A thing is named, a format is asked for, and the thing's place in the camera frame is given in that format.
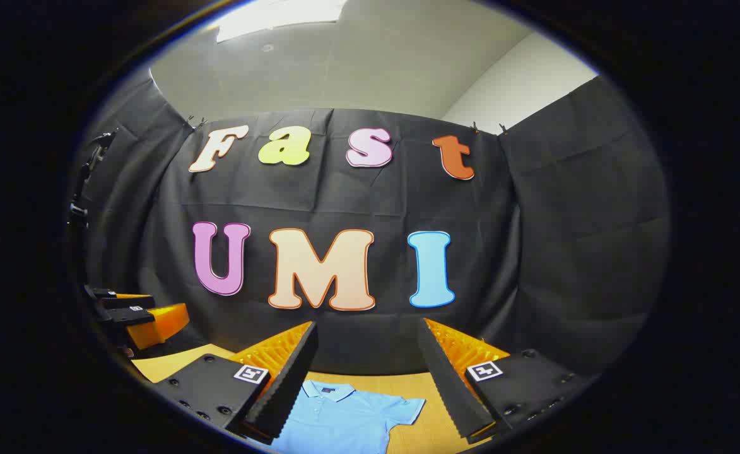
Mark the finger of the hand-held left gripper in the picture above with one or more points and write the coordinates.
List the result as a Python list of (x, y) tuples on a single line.
[(161, 321), (123, 301)]

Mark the black backdrop cloth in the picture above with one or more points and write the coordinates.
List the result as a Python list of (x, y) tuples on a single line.
[(344, 202)]

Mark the black clamp stand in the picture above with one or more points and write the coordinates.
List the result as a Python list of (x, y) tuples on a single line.
[(103, 140)]

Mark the ceiling light panel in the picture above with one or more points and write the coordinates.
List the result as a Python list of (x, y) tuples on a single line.
[(269, 16)]

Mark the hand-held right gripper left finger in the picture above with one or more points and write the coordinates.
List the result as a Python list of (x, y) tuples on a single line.
[(287, 384)]

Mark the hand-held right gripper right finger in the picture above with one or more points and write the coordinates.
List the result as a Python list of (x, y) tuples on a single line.
[(452, 391)]

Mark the light blue T-shirt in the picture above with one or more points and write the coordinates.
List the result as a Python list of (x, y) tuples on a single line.
[(344, 422)]

